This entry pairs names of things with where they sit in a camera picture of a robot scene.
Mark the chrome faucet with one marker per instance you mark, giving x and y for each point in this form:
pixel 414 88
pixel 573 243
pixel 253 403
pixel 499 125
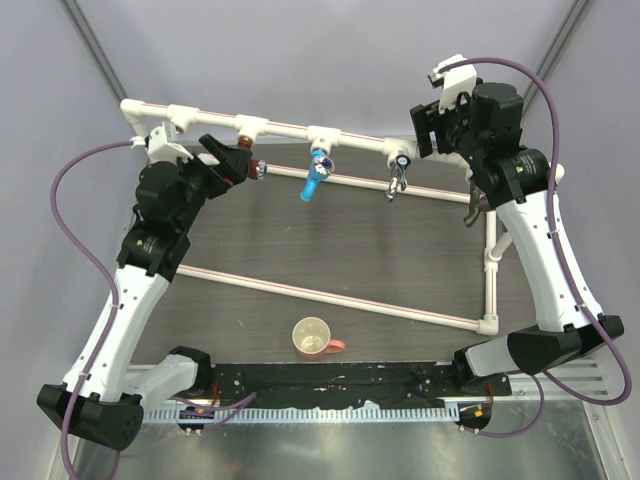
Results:
pixel 398 166

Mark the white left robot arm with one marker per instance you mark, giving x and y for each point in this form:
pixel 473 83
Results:
pixel 95 401

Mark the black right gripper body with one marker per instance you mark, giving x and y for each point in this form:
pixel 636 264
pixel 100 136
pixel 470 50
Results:
pixel 449 128

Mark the brown faucet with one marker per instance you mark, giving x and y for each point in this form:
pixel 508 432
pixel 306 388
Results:
pixel 257 169

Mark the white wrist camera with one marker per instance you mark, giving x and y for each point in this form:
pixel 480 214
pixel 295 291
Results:
pixel 453 82
pixel 161 145

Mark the blue plastic faucet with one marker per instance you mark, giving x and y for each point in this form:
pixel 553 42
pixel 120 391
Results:
pixel 321 167

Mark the slotted cable duct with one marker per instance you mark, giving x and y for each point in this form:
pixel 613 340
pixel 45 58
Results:
pixel 369 413

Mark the pink mug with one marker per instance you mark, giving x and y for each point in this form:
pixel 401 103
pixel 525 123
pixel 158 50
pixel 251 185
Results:
pixel 312 339

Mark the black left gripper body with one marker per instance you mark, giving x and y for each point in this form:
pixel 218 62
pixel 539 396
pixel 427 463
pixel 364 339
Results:
pixel 201 181

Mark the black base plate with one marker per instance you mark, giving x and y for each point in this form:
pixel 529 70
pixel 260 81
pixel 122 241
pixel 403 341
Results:
pixel 341 385

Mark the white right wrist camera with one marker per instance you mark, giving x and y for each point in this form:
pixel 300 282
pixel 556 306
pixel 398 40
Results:
pixel 453 82

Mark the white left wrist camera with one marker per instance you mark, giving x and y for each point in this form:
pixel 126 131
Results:
pixel 161 145

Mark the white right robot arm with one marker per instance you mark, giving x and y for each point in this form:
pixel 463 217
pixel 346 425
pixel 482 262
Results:
pixel 484 127

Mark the dark bronze lever faucet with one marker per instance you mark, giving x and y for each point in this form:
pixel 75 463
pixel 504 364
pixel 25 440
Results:
pixel 478 205

